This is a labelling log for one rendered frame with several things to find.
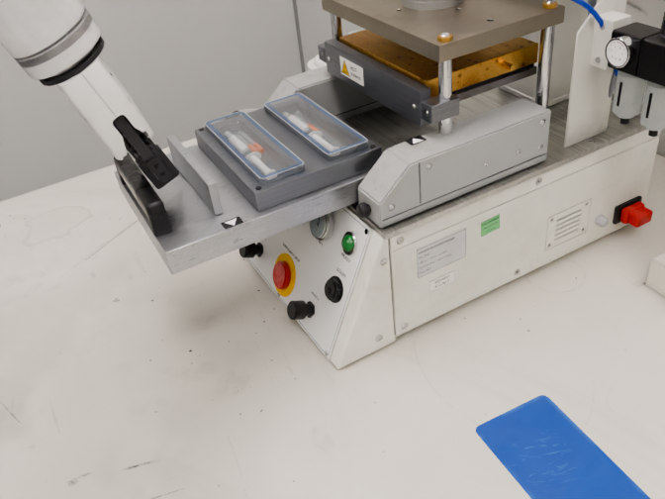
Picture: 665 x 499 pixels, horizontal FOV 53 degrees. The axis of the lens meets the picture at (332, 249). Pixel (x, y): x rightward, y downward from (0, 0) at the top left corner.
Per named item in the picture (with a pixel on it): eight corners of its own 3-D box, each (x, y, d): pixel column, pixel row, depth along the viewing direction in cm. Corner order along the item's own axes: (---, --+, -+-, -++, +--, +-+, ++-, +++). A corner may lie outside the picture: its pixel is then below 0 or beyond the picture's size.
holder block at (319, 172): (307, 110, 95) (304, 93, 94) (383, 165, 80) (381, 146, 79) (198, 147, 90) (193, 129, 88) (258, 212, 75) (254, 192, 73)
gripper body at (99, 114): (24, 57, 70) (92, 138, 77) (40, 87, 62) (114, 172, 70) (83, 16, 70) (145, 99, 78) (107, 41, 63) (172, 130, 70)
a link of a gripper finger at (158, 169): (122, 146, 74) (156, 187, 78) (129, 156, 71) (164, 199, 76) (145, 129, 74) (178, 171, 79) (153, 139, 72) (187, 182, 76)
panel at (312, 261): (239, 248, 107) (266, 138, 100) (330, 360, 85) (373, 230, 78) (228, 248, 106) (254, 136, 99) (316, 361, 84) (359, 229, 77)
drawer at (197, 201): (318, 129, 99) (311, 78, 94) (401, 190, 83) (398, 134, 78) (122, 195, 89) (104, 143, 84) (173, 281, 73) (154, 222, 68)
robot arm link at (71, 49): (6, 45, 68) (27, 68, 70) (19, 69, 61) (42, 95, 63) (74, -3, 69) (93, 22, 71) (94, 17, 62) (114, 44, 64)
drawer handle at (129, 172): (136, 176, 85) (127, 149, 82) (172, 231, 74) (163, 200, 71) (120, 181, 84) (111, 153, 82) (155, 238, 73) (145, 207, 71)
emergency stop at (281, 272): (279, 279, 97) (285, 255, 96) (291, 294, 94) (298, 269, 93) (269, 279, 96) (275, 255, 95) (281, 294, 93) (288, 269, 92)
